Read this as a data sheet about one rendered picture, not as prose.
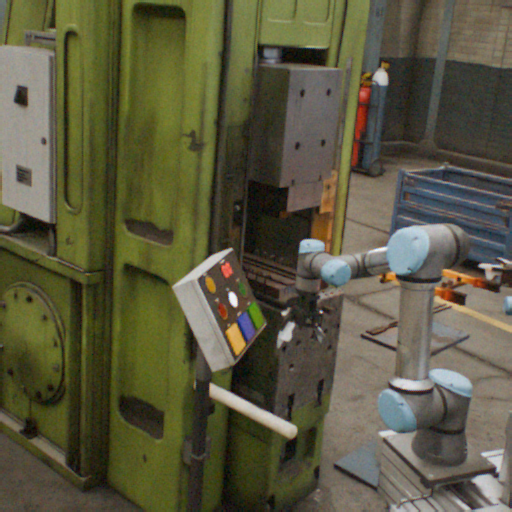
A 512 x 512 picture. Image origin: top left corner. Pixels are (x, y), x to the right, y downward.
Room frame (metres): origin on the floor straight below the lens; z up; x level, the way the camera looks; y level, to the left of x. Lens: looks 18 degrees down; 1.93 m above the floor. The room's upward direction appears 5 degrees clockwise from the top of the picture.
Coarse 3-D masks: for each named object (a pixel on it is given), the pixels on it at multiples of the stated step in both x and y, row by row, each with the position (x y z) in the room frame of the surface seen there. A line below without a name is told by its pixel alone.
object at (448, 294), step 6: (390, 276) 2.99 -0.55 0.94; (438, 288) 2.85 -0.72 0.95; (438, 294) 2.83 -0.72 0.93; (444, 294) 2.81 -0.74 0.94; (450, 294) 2.81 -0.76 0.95; (456, 294) 2.79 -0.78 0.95; (462, 294) 2.78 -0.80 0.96; (450, 300) 2.80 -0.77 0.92; (456, 300) 2.79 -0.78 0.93; (462, 300) 2.77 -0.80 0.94
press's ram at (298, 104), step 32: (288, 64) 2.81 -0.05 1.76; (256, 96) 2.66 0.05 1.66; (288, 96) 2.57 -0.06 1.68; (320, 96) 2.71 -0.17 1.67; (256, 128) 2.66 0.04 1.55; (288, 128) 2.59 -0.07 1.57; (320, 128) 2.72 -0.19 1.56; (256, 160) 2.65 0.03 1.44; (288, 160) 2.60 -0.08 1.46; (320, 160) 2.74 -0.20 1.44
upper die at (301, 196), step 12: (252, 192) 2.72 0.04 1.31; (264, 192) 2.68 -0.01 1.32; (276, 192) 2.65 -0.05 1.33; (288, 192) 2.61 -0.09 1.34; (300, 192) 2.66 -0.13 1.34; (312, 192) 2.72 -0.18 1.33; (264, 204) 2.68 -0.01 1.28; (276, 204) 2.64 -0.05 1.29; (288, 204) 2.62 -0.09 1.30; (300, 204) 2.67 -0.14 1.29; (312, 204) 2.73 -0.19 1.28
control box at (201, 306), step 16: (224, 256) 2.28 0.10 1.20; (192, 272) 2.17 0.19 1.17; (208, 272) 2.13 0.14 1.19; (224, 272) 2.21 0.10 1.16; (240, 272) 2.33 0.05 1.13; (176, 288) 2.05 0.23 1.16; (192, 288) 2.04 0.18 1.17; (208, 288) 2.07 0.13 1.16; (224, 288) 2.17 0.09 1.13; (192, 304) 2.04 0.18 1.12; (208, 304) 2.03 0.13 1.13; (224, 304) 2.12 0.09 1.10; (240, 304) 2.22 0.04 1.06; (192, 320) 2.04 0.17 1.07; (208, 320) 2.02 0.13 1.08; (224, 320) 2.07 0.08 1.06; (208, 336) 2.02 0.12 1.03; (224, 336) 2.02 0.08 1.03; (256, 336) 2.21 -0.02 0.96; (208, 352) 2.02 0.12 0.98; (224, 352) 2.01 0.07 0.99; (240, 352) 2.06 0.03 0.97; (224, 368) 2.01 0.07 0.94
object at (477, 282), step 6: (444, 270) 3.10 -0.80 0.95; (450, 270) 3.10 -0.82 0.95; (450, 276) 3.07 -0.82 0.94; (456, 276) 3.05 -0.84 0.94; (462, 276) 3.04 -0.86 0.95; (468, 276) 3.04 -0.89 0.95; (468, 282) 3.01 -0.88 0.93; (474, 282) 2.99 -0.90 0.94; (480, 282) 2.99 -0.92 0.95; (486, 282) 2.97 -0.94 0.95; (492, 282) 2.97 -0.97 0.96; (486, 288) 2.97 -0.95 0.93; (492, 288) 2.96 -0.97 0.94; (498, 288) 2.94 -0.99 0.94
